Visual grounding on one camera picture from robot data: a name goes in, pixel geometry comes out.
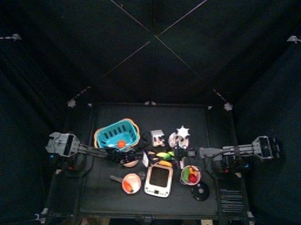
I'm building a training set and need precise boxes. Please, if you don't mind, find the yellow toy corn green husk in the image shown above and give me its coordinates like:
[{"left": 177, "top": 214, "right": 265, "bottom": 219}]
[{"left": 156, "top": 151, "right": 174, "bottom": 161}]

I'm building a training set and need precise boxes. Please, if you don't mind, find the green toy vegetable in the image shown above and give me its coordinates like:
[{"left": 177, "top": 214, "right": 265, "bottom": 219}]
[{"left": 181, "top": 168, "right": 191, "bottom": 183}]

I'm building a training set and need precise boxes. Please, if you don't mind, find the white toy piece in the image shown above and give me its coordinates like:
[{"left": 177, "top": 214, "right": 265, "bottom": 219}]
[{"left": 176, "top": 125, "right": 192, "bottom": 139}]

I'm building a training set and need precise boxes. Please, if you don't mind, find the pink bowl with toy fruit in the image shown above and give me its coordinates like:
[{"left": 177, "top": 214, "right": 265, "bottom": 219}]
[{"left": 180, "top": 164, "right": 204, "bottom": 186}]

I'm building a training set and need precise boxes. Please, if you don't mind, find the white toy phone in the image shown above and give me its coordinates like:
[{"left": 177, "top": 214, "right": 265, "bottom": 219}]
[{"left": 144, "top": 163, "right": 174, "bottom": 199}]

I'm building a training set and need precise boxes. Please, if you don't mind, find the teal plastic basket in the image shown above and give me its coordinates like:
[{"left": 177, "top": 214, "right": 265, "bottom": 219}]
[{"left": 93, "top": 118, "right": 141, "bottom": 152}]

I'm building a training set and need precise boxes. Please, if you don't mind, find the pale pink toy pan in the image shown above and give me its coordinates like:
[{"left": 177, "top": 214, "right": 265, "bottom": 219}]
[{"left": 110, "top": 172, "right": 144, "bottom": 195}]

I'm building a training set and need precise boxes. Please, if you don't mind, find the black round lid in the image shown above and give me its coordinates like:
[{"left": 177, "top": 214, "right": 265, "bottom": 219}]
[{"left": 191, "top": 181, "right": 212, "bottom": 202}]

